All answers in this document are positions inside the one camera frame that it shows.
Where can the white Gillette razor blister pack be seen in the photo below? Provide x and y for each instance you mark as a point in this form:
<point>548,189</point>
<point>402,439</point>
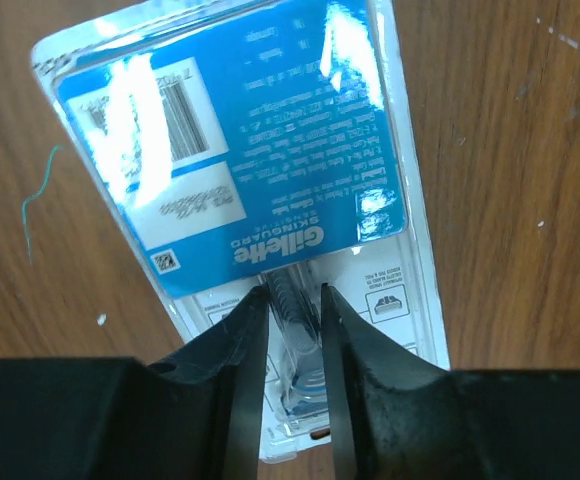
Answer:
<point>246,143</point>

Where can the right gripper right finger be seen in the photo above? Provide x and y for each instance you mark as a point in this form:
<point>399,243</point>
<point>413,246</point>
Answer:
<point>394,415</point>

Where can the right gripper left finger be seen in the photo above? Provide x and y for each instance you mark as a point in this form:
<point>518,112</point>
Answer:
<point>195,414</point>

